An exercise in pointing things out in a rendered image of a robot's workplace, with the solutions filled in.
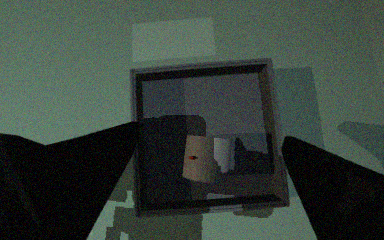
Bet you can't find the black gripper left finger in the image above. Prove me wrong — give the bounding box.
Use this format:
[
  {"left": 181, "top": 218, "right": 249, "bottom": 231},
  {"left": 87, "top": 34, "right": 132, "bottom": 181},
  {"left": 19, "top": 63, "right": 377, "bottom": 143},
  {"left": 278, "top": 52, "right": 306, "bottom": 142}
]
[{"left": 0, "top": 121, "right": 139, "bottom": 240}]

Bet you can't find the grey cylinder with slot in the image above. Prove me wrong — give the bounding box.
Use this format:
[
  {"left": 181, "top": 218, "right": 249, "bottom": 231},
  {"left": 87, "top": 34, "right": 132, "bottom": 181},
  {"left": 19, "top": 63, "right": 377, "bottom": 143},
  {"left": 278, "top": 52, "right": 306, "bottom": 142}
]
[{"left": 182, "top": 135, "right": 231, "bottom": 183}]

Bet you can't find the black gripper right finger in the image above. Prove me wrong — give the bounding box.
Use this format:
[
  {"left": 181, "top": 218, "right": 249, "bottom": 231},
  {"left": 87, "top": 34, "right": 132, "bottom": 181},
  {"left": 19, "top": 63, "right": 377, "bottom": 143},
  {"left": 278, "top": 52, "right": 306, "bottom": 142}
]
[{"left": 281, "top": 136, "right": 384, "bottom": 240}]

